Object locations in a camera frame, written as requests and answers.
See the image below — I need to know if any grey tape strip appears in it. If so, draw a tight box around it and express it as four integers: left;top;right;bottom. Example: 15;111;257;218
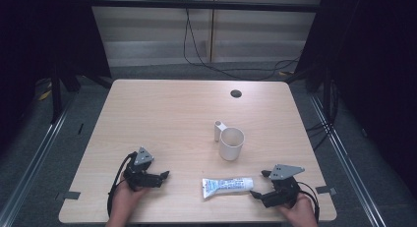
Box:
54;191;82;201
315;185;338;197

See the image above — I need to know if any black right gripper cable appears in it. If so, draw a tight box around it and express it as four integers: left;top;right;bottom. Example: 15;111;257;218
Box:
296;181;321;223

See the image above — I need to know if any white toothpaste tube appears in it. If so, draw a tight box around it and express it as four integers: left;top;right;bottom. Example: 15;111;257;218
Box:
201;176;255;199

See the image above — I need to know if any white cup with handle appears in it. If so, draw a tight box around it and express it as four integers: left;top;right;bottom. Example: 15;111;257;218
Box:
213;120;246;162

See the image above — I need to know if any black floor cable bundle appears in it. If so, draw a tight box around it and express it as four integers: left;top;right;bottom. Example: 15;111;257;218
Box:
305;79;340;152

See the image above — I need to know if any aluminium floor rail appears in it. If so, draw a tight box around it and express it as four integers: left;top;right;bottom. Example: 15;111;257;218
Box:
0;92;78;227
308;93;391;227

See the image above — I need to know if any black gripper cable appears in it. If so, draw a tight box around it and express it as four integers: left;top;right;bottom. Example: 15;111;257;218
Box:
106;151;138;219
296;181;321;223

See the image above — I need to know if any yellow floor tape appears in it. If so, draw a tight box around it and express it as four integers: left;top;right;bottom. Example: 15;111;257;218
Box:
36;82;53;102

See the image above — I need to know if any person's right hand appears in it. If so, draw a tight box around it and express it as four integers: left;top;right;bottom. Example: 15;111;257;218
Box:
278;193;319;227

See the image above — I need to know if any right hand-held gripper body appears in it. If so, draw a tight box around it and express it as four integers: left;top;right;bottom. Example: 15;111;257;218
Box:
262;163;306;209

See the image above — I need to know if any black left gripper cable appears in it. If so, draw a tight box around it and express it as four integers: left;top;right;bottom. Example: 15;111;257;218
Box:
106;151;138;219

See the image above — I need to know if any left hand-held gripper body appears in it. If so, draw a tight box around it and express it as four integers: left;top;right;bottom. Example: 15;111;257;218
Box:
123;145;156;192

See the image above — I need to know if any black horizontal frame bar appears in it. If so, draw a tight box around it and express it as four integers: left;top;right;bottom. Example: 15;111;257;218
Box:
88;0;325;14

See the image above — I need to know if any black curtain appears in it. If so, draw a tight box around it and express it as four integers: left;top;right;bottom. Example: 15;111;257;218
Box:
0;0;112;156
293;0;417;192

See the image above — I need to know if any person's left hand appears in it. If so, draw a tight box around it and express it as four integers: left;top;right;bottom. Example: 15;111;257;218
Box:
111;175;149;221

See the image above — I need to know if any black metal stand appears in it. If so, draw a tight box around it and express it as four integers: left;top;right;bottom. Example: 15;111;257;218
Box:
48;56;83;125
284;64;338;127

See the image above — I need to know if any black hanging cable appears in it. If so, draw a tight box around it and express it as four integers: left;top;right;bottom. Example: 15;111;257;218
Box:
182;7;303;82

